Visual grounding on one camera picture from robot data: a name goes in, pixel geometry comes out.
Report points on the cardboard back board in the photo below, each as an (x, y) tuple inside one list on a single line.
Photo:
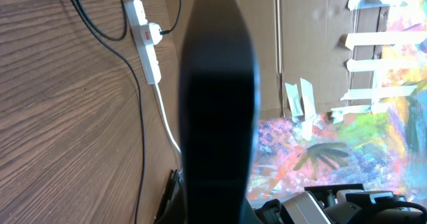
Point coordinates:
[(304, 39)]

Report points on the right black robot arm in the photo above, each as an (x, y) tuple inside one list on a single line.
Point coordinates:
[(338, 204)]

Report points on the blue Samsung Galaxy smartphone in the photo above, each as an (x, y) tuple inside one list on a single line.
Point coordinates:
[(219, 101)]

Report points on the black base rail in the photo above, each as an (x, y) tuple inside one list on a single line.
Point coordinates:
[(172, 187)]

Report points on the white power strip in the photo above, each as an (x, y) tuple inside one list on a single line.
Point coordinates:
[(137, 17)]

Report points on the white charger plug adapter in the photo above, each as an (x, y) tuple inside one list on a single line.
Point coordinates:
[(151, 33)]

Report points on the colourful painted floor cloth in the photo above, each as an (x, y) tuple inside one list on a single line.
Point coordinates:
[(378, 140)]

